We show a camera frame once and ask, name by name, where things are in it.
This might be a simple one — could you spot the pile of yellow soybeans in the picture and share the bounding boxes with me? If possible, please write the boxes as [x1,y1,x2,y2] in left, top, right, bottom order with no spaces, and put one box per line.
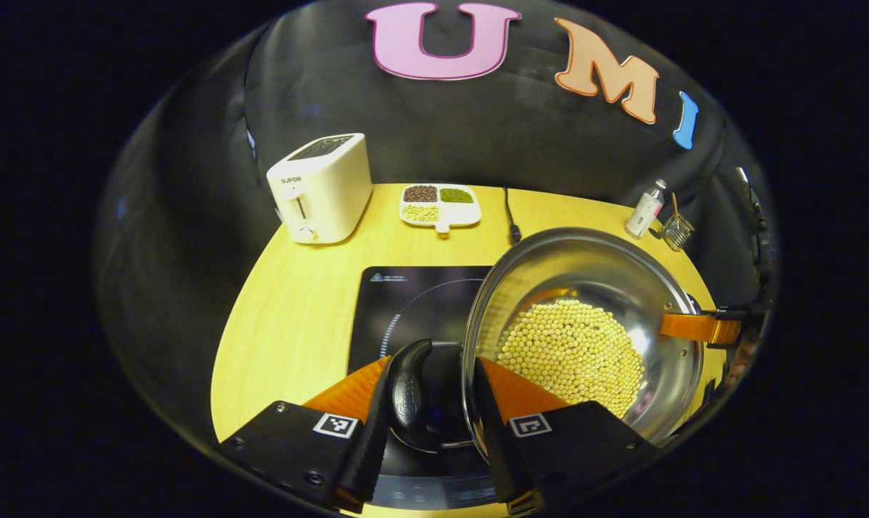
[496,299,646,419]

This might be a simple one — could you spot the dark tripod stand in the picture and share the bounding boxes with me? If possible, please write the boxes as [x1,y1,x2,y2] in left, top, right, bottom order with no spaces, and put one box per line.
[735,167,778,304]

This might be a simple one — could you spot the stainless steel pot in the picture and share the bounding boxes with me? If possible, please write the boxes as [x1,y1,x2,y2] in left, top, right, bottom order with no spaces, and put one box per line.
[388,227,706,455]

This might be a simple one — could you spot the small wire basket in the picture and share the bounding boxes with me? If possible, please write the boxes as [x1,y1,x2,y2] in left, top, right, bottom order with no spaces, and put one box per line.
[659,192,696,251]

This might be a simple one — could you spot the white bottle with red label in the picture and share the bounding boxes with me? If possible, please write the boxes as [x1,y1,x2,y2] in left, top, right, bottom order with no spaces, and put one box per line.
[624,178,668,238]

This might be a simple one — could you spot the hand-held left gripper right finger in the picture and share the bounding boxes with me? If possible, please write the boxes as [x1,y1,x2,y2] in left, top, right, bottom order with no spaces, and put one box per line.
[473,356,658,516]

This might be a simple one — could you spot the white divided bean dish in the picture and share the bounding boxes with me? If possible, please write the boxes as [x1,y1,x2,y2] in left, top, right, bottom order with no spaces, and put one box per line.
[399,184,483,235]

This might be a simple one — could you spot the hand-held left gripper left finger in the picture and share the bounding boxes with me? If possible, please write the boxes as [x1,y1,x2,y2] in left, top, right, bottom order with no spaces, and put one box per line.
[219,356,394,514]

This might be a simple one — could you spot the black power cable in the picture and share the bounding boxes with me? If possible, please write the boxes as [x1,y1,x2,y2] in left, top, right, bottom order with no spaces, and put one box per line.
[503,187,524,244]

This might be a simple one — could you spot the black induction cooktop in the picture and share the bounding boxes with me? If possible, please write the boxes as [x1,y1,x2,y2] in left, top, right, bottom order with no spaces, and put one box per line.
[348,266,511,512]

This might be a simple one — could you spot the white toaster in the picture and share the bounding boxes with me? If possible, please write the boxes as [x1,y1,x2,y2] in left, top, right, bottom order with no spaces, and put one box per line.
[265,133,374,245]

